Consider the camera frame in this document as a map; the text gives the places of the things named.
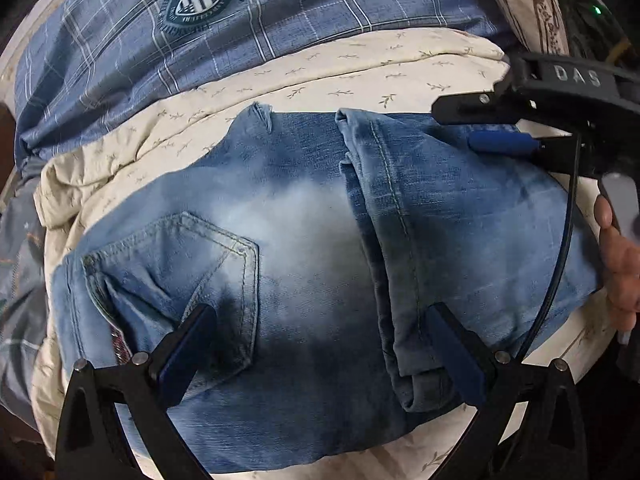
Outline blue denim jeans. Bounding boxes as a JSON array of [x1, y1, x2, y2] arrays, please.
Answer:
[[51, 102, 601, 476]]

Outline person's right hand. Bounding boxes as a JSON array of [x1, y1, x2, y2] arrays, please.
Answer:
[[593, 195, 640, 333]]

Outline cream leaf-print quilt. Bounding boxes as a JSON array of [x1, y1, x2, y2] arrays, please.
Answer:
[[29, 27, 622, 480]]

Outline grey patterned bed sheet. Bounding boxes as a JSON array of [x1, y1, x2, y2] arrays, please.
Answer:
[[1, 174, 48, 427]]

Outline blue plaid pillow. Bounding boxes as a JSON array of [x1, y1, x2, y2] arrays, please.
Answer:
[[14, 0, 515, 162]]

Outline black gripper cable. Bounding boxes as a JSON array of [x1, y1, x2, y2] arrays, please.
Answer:
[[512, 131, 584, 366]]

